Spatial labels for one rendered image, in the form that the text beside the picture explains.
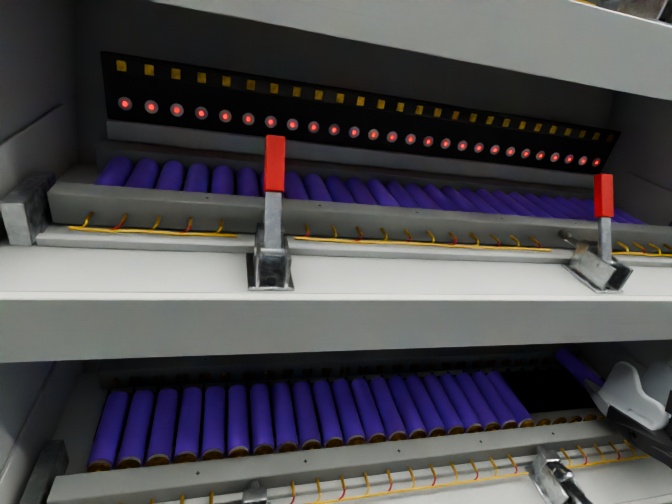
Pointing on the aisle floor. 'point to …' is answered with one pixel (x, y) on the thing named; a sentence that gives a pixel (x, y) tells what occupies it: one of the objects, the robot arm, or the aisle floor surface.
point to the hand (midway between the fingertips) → (602, 392)
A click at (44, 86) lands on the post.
